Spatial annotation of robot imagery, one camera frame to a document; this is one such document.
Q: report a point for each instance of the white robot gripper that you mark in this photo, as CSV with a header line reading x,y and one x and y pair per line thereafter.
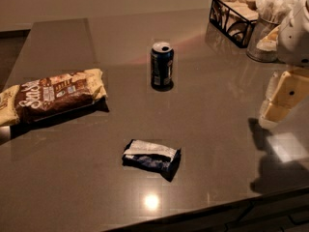
x,y
294,40

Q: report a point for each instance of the blue white rxbar wrapper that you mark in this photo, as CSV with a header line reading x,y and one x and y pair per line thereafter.
x,y
152,157

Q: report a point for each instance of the blue soda can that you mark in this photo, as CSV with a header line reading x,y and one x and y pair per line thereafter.
x,y
162,58

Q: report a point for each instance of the brown yellow chip bag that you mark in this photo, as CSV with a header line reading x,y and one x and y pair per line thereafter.
x,y
42,98

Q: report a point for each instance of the black wire napkin basket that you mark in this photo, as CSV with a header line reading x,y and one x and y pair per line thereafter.
x,y
236,19

